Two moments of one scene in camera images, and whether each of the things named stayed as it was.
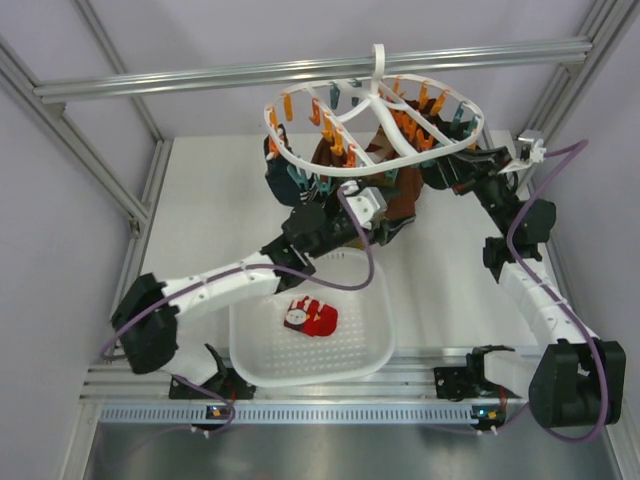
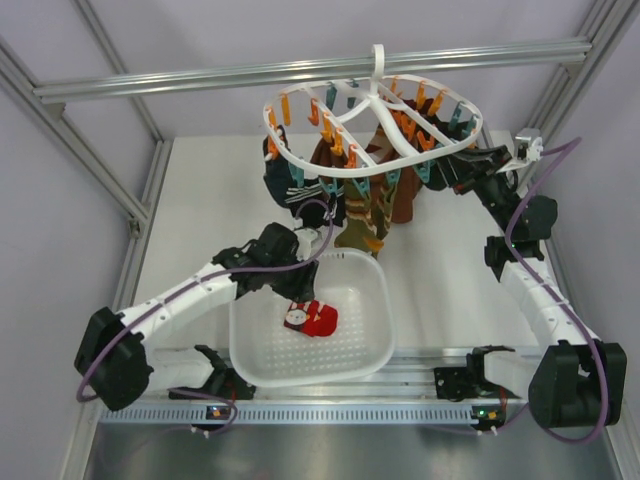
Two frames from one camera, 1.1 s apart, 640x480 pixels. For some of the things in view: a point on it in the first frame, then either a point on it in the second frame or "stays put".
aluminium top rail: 555,53 stays put
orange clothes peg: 327,132 stays put
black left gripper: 388,227 to 301,289
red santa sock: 311,317 stays put
